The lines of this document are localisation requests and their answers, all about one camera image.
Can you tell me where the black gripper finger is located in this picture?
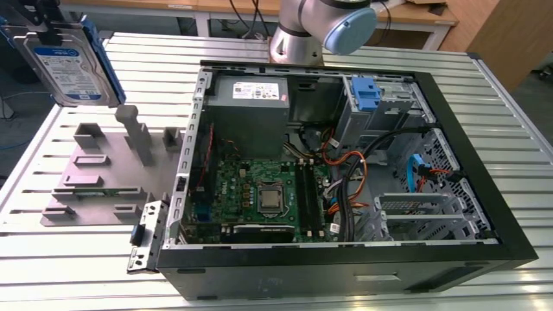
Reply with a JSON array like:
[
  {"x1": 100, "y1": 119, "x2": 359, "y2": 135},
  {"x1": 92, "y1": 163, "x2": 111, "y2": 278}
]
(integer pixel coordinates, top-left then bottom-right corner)
[{"x1": 40, "y1": 19, "x2": 60, "y2": 46}]

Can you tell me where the hard disk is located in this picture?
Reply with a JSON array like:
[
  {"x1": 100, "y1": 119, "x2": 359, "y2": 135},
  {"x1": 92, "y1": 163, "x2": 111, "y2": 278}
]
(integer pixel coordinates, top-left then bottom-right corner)
[{"x1": 0, "y1": 12, "x2": 128, "y2": 108}]

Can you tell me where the blue data wire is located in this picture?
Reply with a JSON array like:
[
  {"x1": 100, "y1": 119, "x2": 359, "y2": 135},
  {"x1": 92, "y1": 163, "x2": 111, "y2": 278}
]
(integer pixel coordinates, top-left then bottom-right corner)
[{"x1": 404, "y1": 154, "x2": 435, "y2": 196}]

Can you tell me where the green RAM stick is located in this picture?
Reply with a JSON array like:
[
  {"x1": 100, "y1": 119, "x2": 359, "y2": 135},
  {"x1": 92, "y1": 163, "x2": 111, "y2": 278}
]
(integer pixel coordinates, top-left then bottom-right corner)
[{"x1": 74, "y1": 190, "x2": 119, "y2": 199}]

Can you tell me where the grey power supply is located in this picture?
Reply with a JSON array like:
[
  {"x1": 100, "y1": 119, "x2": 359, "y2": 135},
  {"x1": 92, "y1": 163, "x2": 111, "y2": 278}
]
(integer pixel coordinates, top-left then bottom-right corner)
[{"x1": 206, "y1": 75, "x2": 291, "y2": 160}]

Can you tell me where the grey parts rack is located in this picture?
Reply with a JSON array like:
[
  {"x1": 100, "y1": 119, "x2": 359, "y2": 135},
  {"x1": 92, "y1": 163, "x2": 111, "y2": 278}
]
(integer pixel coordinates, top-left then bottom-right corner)
[{"x1": 40, "y1": 104, "x2": 188, "y2": 228}]

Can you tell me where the green motherboard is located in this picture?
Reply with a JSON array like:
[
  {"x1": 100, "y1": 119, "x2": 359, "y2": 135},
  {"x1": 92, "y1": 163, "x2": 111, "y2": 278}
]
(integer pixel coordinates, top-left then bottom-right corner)
[{"x1": 190, "y1": 157, "x2": 345, "y2": 244}]

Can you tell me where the CPU socket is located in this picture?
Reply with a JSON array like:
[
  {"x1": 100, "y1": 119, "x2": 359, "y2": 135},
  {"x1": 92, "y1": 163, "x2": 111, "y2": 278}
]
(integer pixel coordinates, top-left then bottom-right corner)
[{"x1": 255, "y1": 181, "x2": 287, "y2": 220}]

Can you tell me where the silver CPU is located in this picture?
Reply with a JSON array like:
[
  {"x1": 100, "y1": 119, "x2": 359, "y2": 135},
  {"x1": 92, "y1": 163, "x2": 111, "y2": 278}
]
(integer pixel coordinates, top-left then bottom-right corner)
[{"x1": 260, "y1": 190, "x2": 282, "y2": 208}]

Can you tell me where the blue drive latch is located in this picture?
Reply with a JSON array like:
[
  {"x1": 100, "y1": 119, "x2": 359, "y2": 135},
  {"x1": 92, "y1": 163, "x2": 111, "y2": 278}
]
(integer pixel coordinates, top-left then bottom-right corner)
[{"x1": 351, "y1": 76, "x2": 384, "y2": 111}]

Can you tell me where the black graphics card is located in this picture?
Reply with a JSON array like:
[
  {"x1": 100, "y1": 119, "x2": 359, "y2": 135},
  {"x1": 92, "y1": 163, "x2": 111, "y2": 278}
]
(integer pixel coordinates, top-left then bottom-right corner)
[{"x1": 219, "y1": 222, "x2": 298, "y2": 244}]

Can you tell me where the grey metal drive cage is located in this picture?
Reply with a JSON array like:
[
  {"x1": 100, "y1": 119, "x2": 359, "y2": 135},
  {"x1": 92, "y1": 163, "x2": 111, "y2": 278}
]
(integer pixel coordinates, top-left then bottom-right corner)
[{"x1": 336, "y1": 75, "x2": 436, "y2": 155}]

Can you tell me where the black PC case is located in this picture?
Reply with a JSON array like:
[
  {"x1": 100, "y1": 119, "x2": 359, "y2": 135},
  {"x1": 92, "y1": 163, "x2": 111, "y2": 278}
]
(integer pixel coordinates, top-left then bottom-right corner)
[{"x1": 124, "y1": 59, "x2": 540, "y2": 301}]

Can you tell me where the wooden cabinet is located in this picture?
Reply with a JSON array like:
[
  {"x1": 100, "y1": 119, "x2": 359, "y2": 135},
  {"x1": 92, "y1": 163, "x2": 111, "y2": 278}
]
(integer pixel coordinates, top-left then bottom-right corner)
[{"x1": 439, "y1": 0, "x2": 553, "y2": 95}]

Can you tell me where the wooden desk white frame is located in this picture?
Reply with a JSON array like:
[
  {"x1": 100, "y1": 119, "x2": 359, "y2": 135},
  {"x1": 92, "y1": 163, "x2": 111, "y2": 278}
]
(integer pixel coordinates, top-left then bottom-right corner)
[
  {"x1": 207, "y1": 0, "x2": 460, "y2": 43},
  {"x1": 60, "y1": 0, "x2": 211, "y2": 36}
]

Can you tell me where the red black twisted wire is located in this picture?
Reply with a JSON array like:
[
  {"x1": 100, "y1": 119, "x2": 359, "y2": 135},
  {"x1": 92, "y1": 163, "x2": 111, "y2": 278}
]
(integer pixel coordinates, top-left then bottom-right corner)
[{"x1": 195, "y1": 122, "x2": 216, "y2": 192}]

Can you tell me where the metal slot retainer bracket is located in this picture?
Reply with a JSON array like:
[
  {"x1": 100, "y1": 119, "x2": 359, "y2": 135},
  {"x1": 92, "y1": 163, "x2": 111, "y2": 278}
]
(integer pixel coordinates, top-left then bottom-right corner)
[{"x1": 126, "y1": 200, "x2": 171, "y2": 275}]

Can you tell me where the orange wire bundle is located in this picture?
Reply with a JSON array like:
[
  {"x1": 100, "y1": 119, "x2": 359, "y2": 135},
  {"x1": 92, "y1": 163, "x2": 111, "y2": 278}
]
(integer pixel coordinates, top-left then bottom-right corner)
[{"x1": 322, "y1": 150, "x2": 372, "y2": 224}]

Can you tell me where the black cable bundle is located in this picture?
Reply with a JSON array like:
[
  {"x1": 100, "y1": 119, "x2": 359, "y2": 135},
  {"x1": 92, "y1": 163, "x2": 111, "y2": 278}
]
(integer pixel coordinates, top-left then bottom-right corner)
[{"x1": 336, "y1": 127, "x2": 435, "y2": 243}]

